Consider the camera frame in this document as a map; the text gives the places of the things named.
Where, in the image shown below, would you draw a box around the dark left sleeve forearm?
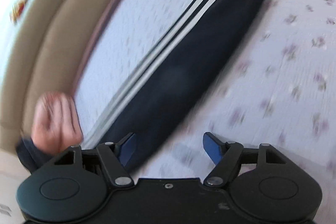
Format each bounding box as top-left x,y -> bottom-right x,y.
15,138 -> 53,173

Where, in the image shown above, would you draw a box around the person's left hand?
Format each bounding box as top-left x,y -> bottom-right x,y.
31,92 -> 83,155

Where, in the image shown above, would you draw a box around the beige padded headboard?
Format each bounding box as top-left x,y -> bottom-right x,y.
1,0 -> 121,153

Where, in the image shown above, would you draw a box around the floral white bedspread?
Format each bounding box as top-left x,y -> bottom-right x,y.
75,0 -> 335,188

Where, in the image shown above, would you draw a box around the navy striped track pants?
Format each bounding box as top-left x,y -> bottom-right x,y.
83,0 -> 264,170

